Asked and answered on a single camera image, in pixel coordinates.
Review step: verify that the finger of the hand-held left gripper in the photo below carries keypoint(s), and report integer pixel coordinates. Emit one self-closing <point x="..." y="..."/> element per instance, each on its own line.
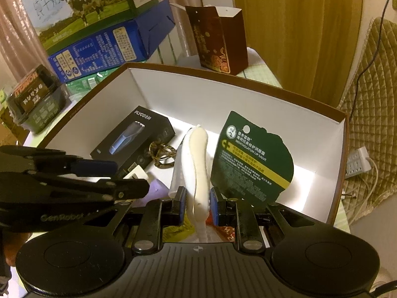
<point x="124" y="189"/>
<point x="93" y="166"/>

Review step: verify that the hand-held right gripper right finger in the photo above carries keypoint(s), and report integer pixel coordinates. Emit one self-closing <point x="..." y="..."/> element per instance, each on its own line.
<point x="214" y="205"/>

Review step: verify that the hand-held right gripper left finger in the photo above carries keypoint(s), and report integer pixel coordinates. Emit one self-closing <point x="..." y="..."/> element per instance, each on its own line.
<point x="183" y="203"/>

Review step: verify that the purple sachet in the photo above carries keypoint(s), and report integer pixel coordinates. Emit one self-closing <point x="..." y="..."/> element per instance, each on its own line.
<point x="158" y="189"/>

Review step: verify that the yellow snack packet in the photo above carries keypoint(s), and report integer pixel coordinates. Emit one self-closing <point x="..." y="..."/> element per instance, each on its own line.
<point x="180" y="232"/>

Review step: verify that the red snack packet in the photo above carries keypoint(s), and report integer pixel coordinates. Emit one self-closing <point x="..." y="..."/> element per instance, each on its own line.
<point x="228" y="232"/>

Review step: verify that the black shaver box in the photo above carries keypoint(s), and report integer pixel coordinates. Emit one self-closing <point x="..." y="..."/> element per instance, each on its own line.
<point x="133" y="139"/>

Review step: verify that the leopard print hair claw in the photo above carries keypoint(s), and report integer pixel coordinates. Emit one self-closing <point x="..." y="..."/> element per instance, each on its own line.
<point x="161" y="155"/>

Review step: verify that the green lip balm card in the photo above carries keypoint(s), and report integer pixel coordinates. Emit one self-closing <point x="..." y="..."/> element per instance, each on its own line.
<point x="251" y="161"/>

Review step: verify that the white cardboard bin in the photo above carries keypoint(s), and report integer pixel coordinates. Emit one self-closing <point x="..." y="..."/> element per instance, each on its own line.
<point x="248" y="99"/>

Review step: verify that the green drink carton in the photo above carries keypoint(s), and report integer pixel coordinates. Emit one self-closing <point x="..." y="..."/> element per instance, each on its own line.
<point x="90" y="82"/>

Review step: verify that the black instant noodle bowl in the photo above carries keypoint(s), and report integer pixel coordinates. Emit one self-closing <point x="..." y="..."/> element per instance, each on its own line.
<point x="34" y="99"/>

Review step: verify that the blue milk carton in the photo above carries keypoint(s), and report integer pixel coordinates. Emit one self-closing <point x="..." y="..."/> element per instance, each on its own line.
<point x="102" y="46"/>

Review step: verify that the white power strip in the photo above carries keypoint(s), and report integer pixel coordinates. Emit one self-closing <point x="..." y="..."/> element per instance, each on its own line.
<point x="358" y="161"/>

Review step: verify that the green milk carton box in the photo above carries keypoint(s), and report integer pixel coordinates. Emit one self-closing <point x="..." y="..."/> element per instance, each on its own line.
<point x="80" y="3"/>

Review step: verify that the beige curtain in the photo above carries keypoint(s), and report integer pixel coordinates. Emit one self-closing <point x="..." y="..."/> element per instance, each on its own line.
<point x="15" y="21"/>

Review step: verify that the dark brown gift bag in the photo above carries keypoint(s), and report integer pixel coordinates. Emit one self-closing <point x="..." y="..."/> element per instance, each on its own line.
<point x="217" y="37"/>

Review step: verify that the wooden door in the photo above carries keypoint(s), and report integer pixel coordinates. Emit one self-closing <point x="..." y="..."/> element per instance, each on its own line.
<point x="297" y="31"/>

